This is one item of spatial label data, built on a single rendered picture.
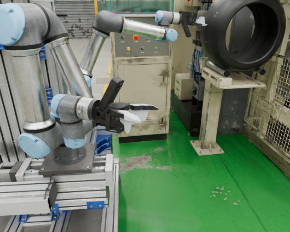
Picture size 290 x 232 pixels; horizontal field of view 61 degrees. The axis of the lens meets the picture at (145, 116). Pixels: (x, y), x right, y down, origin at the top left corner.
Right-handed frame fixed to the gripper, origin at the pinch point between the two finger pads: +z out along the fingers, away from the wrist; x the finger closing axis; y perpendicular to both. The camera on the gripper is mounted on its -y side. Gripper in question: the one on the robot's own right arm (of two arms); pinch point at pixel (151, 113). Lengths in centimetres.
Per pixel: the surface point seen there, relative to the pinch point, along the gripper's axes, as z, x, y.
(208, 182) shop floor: 14, -120, 91
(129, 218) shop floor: -33, -62, 99
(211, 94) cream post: 4, -158, 24
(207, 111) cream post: 1, -160, 41
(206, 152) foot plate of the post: 6, -163, 83
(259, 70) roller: 37, -133, -3
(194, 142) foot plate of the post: -9, -177, 82
